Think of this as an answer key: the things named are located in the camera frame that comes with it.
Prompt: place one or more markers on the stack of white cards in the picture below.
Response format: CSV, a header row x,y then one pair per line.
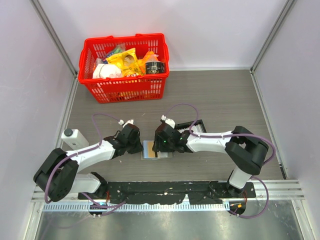
x,y
197,127

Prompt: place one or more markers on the gold credit card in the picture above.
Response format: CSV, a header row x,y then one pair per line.
x,y
150,152

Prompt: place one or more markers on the grey leather card holder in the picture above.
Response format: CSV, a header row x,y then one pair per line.
x,y
159,155

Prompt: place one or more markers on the orange snack packet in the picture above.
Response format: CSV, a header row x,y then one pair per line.
x,y
150,56

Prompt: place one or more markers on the white crumpled plastic bag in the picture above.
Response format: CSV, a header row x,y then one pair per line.
x,y
105,71

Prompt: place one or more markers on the black card box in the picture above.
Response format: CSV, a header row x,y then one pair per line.
x,y
180,126

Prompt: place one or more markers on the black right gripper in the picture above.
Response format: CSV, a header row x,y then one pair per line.
x,y
158,146

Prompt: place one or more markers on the white device with grey button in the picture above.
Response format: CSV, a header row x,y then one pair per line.
x,y
74,139

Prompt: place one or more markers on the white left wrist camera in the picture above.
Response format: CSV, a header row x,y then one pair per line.
x,y
124,123

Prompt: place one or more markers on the green blue snack packet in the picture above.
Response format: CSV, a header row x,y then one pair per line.
x,y
118,49

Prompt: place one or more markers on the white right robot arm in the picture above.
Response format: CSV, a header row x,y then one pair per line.
x,y
246,150

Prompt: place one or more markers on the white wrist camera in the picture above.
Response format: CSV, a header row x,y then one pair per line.
x,y
168,121
124,123

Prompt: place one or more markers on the black labelled bottle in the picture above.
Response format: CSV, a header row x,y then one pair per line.
x,y
155,67

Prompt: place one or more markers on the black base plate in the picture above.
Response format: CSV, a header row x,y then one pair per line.
x,y
170,192

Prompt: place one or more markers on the yellow snack bag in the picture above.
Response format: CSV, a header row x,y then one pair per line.
x,y
127,62

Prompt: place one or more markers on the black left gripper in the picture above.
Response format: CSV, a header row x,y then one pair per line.
x,y
139,147

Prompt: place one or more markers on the red plastic shopping basket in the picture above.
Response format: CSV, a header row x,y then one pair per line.
x,y
114,90

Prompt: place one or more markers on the white slotted cable duct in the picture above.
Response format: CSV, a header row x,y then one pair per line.
x,y
183,207

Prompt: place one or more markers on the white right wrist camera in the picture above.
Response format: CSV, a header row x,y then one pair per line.
x,y
168,121

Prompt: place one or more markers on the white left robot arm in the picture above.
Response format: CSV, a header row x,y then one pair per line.
x,y
59,175

